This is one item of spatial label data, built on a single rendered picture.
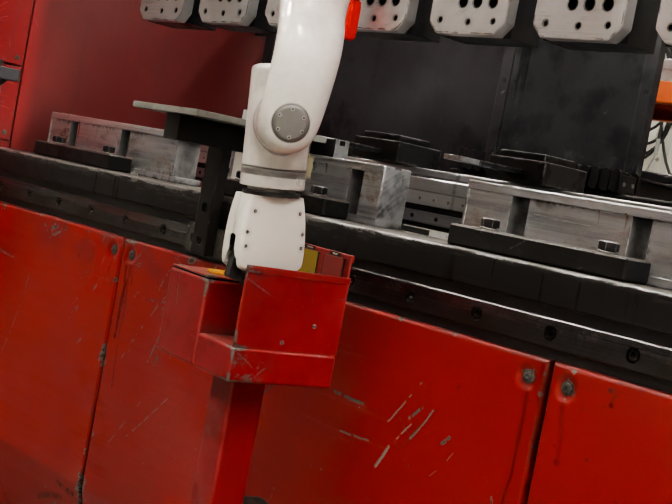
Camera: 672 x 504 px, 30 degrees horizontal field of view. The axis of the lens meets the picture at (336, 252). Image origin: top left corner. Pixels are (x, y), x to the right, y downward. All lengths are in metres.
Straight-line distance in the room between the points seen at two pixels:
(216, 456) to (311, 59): 0.54
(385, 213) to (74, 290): 0.70
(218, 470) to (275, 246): 0.31
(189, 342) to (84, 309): 0.70
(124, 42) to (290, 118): 1.46
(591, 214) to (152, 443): 0.87
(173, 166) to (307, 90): 0.90
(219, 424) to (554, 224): 0.52
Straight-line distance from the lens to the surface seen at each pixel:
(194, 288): 1.67
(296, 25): 1.54
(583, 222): 1.68
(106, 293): 2.29
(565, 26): 1.73
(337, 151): 2.05
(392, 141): 2.23
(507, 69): 2.52
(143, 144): 2.47
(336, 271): 1.66
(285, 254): 1.62
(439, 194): 2.21
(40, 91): 2.83
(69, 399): 2.38
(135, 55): 2.95
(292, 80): 1.51
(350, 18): 1.98
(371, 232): 1.76
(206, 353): 1.63
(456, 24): 1.86
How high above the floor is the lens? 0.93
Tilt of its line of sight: 3 degrees down
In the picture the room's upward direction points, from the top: 11 degrees clockwise
